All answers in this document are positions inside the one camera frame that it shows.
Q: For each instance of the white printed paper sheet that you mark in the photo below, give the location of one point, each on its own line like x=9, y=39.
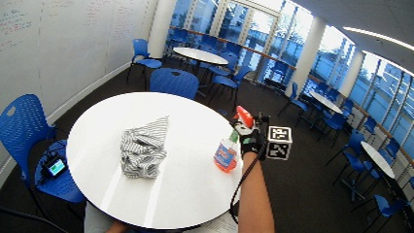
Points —
x=217, y=225

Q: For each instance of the person's grey clothing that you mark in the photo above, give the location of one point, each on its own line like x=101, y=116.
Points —
x=96, y=216

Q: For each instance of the white round table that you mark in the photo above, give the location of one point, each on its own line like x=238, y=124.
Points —
x=376, y=159
x=201, y=55
x=326, y=102

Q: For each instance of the large blue perforated chair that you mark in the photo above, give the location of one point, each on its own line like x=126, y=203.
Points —
x=22, y=136

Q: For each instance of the orange liquid spray bottle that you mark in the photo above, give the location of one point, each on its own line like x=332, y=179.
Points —
x=225, y=158

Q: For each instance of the striped grey cloth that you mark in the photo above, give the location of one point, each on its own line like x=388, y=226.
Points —
x=143, y=150

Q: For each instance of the large glass window wall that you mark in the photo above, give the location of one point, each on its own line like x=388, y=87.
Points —
x=275, y=39

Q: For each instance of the ceiling light strip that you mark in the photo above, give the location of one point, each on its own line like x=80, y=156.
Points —
x=379, y=35

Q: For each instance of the white marker cube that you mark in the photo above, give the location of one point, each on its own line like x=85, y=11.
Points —
x=278, y=143

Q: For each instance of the small screen device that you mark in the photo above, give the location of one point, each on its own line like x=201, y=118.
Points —
x=54, y=167

